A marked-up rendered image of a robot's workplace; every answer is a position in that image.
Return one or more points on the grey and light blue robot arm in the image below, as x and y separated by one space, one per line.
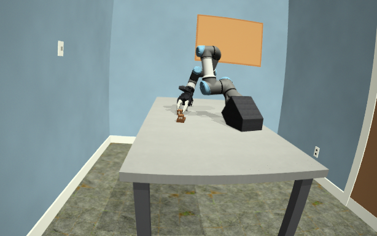
209 85

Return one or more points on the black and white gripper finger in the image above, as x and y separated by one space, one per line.
187 104
179 103

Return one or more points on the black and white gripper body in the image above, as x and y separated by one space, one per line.
187 95

